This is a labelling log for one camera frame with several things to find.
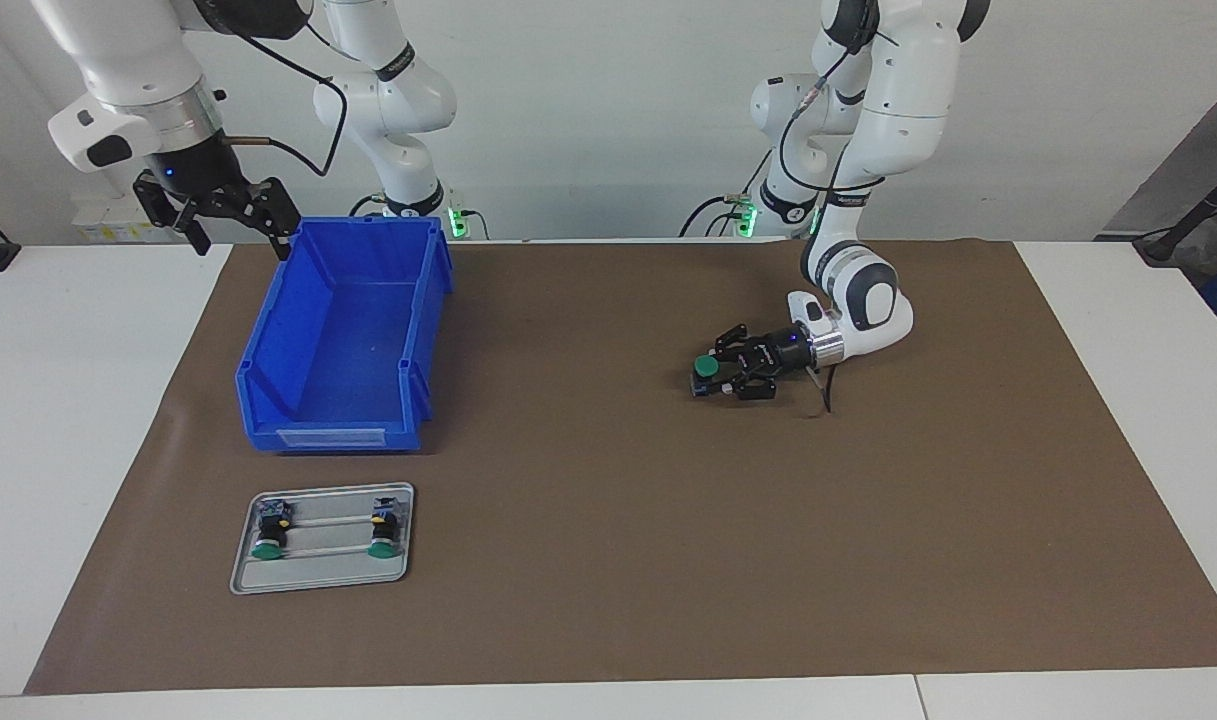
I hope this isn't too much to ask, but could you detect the green push button switch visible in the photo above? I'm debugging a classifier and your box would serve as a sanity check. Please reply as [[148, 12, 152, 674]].
[[690, 355, 731, 399], [251, 498, 293, 561], [367, 495, 403, 559]]

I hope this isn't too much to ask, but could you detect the grey metal tray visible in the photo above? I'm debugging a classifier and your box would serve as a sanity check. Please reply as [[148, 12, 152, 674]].
[[230, 482, 415, 597]]

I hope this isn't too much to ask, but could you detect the black tripod stand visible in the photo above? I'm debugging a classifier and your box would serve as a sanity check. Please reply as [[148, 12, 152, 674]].
[[1133, 158, 1217, 266]]

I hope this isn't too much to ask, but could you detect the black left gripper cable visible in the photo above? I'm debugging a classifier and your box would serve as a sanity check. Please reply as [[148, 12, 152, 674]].
[[776, 20, 884, 416]]

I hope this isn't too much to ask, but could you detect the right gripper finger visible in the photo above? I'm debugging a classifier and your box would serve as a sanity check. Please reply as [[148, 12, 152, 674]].
[[133, 175, 212, 256], [226, 177, 302, 261]]

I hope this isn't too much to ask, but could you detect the white cardboard box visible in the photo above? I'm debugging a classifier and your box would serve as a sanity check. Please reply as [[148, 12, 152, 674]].
[[71, 195, 174, 244]]

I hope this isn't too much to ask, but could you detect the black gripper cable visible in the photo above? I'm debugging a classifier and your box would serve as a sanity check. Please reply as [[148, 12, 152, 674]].
[[203, 20, 349, 179], [776, 20, 884, 416]]

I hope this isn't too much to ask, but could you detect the blue plastic storage bin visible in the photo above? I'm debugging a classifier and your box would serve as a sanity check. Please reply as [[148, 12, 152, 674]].
[[234, 216, 456, 456]]

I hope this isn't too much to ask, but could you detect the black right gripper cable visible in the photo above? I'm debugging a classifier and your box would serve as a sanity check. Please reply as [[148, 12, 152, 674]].
[[203, 20, 349, 179]]

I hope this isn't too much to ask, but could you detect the brown table mat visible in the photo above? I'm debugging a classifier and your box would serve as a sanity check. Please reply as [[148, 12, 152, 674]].
[[23, 238, 1217, 697]]

